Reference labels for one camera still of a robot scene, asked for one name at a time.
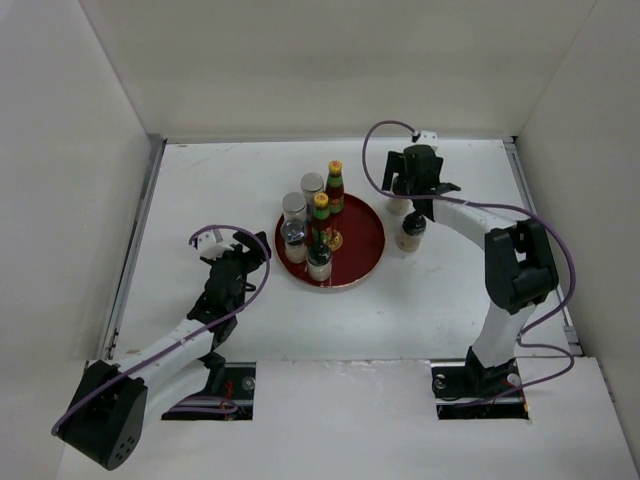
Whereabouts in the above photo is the black-lid seasoning jar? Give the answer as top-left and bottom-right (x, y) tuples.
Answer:
(386, 190), (412, 216)
(395, 211), (427, 252)

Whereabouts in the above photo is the green-label sauce bottle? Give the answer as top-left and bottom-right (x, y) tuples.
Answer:
(325, 160), (344, 215)
(311, 192), (332, 244)

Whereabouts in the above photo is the black-top grinder bottle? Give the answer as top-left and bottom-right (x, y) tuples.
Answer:
(280, 219), (307, 264)

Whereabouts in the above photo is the small black-capped powder bottle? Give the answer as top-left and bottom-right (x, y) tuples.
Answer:
(307, 242), (332, 282)

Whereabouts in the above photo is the white bead jar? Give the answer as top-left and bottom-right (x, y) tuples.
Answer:
(300, 172), (324, 220)
(282, 192), (307, 223)

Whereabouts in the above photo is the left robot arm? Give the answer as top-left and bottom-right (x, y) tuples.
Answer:
(51, 225), (271, 471)

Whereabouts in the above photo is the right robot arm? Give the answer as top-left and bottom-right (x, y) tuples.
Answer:
(381, 145), (559, 402)

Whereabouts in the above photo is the red round tray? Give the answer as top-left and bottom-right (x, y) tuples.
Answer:
(271, 193), (386, 289)

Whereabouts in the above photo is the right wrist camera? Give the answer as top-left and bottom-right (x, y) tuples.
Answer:
(411, 130), (439, 152)

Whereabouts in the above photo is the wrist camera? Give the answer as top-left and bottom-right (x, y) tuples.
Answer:
(189, 227), (232, 260)
(411, 130), (439, 152)

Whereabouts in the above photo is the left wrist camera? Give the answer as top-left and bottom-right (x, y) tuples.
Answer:
(189, 227), (232, 260)

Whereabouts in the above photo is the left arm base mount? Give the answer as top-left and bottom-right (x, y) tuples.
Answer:
(161, 363), (257, 422)

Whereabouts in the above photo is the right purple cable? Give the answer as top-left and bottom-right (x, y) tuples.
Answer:
(362, 119), (581, 406)

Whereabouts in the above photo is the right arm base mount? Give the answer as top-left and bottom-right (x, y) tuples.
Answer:
(431, 360), (529, 420)

